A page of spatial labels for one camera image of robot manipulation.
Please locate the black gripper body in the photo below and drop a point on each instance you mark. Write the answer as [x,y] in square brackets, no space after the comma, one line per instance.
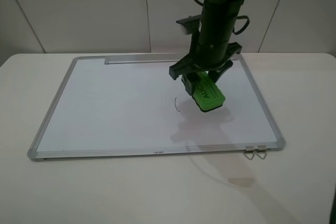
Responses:
[204,58]

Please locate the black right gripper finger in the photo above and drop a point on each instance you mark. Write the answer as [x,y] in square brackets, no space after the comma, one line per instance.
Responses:
[215,75]

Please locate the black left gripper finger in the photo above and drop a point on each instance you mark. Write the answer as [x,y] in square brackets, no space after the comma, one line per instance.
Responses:
[190,82]

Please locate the green whiteboard eraser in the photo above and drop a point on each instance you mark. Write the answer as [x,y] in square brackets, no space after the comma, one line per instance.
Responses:
[207,95]

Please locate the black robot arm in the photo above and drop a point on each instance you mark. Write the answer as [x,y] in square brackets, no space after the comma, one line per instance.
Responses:
[219,20]

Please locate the silver pen tray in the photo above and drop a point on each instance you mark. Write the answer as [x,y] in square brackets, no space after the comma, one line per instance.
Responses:
[142,58]

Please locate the left metal hanging clip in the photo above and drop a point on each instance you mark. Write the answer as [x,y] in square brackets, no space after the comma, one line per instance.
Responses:
[249,152]

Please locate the metal hanging clip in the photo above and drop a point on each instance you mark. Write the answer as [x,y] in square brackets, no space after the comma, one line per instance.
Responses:
[262,151]
[249,152]

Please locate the right metal hanging clip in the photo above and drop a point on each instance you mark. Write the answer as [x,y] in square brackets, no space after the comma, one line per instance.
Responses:
[262,151]

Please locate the clear tape piece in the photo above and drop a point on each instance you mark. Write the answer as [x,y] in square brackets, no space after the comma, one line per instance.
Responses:
[242,181]

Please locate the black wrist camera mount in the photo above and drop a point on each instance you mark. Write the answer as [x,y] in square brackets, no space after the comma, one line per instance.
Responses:
[190,24]

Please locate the white whiteboard with aluminium frame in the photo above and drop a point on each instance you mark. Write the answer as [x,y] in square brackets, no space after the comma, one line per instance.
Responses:
[137,109]

